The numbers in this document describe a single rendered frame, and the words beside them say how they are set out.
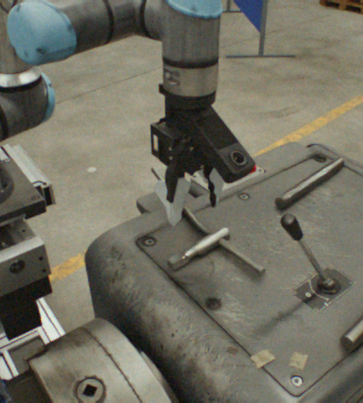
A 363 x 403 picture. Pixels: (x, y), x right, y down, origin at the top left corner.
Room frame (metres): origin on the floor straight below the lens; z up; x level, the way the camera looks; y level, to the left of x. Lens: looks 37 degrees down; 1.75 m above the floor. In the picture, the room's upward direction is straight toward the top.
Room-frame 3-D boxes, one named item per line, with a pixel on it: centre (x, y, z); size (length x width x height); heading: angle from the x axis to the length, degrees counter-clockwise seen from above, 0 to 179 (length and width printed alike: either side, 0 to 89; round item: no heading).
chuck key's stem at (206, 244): (0.53, -0.03, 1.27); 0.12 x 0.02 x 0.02; 130
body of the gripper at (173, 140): (0.60, -0.01, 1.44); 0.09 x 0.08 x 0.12; 37
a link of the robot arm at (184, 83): (0.59, -0.01, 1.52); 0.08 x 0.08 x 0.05
